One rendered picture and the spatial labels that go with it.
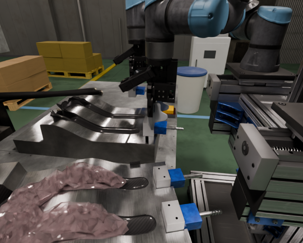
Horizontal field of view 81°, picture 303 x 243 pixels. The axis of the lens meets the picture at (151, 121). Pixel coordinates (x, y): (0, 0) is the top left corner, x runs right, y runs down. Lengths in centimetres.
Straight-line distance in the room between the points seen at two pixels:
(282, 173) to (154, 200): 27
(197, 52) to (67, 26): 511
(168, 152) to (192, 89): 197
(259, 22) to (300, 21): 658
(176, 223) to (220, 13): 41
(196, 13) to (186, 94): 223
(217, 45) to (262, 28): 273
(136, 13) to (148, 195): 63
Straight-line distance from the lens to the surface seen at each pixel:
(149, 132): 58
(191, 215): 43
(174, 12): 43
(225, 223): 125
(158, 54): 47
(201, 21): 40
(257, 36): 88
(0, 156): 84
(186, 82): 253
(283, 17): 88
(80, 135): 62
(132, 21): 78
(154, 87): 50
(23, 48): 865
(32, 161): 75
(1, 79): 339
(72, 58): 471
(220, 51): 361
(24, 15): 833
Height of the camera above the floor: 122
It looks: 30 degrees down
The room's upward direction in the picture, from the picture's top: straight up
